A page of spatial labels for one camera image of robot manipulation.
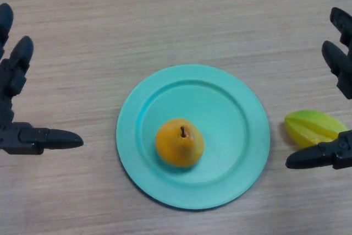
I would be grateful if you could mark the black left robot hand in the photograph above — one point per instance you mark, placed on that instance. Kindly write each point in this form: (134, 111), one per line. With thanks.
(16, 81)

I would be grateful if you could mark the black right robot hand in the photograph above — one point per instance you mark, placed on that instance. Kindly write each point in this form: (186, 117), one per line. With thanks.
(335, 56)

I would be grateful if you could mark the yellow pear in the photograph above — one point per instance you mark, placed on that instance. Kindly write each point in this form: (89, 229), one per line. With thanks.
(178, 147)

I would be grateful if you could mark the green round plate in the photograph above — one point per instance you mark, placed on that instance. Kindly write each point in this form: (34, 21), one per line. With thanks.
(228, 125)

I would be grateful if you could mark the yellow-green starfruit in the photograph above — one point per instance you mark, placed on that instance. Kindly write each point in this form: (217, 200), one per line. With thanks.
(310, 127)

